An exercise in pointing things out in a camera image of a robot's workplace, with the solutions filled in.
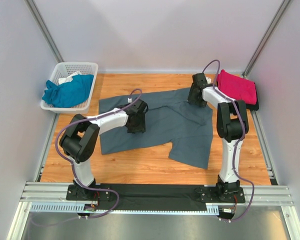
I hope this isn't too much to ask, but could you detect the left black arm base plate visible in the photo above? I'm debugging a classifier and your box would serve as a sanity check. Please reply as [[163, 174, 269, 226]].
[[66, 184, 114, 201]]

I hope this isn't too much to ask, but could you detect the aluminium front rail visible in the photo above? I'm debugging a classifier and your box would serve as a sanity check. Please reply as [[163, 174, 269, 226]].
[[20, 182, 294, 207]]

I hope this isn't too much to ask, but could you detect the aluminium corner post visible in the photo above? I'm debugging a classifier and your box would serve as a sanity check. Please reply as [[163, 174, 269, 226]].
[[24, 0, 64, 63], [242, 0, 293, 78]]

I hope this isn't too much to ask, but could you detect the right aluminium corner post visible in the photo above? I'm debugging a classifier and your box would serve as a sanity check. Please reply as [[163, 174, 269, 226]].
[[242, 0, 293, 78]]

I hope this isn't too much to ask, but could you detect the grey-blue t-shirt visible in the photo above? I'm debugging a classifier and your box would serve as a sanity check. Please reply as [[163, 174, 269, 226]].
[[100, 88, 213, 169]]

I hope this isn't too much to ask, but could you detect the teal blue t-shirt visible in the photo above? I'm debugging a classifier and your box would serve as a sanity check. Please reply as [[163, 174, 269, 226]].
[[42, 74, 94, 108]]

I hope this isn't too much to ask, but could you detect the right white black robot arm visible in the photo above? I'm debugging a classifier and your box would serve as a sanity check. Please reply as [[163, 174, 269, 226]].
[[187, 73, 249, 202]]

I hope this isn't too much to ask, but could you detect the left aluminium corner post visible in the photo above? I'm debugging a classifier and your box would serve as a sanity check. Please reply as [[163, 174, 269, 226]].
[[24, 0, 64, 63]]

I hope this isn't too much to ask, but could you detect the black base cloth strip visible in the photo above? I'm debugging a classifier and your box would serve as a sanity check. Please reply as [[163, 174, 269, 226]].
[[100, 183, 207, 211]]

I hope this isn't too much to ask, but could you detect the white t-shirt in basket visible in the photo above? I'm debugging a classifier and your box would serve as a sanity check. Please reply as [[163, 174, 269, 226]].
[[58, 71, 82, 85]]

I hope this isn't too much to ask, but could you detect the white slotted cable duct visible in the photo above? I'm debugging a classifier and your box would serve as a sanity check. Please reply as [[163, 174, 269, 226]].
[[29, 202, 219, 216]]

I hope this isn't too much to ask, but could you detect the folded magenta t-shirt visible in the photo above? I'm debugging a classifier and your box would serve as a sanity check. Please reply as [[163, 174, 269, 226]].
[[216, 69, 257, 105]]

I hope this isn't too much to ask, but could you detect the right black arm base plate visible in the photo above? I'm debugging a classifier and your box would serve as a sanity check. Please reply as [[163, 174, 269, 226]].
[[194, 186, 246, 204]]

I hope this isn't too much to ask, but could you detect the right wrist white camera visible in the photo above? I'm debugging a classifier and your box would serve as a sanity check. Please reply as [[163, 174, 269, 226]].
[[206, 77, 212, 84]]

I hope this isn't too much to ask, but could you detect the white plastic laundry basket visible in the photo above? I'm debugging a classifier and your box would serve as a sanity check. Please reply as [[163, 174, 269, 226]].
[[40, 62, 99, 115]]

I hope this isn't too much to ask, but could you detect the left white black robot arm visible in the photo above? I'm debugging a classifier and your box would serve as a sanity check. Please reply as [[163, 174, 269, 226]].
[[55, 98, 149, 201]]

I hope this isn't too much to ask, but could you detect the folded black t-shirt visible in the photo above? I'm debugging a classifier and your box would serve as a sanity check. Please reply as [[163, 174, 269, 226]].
[[245, 82, 260, 111]]

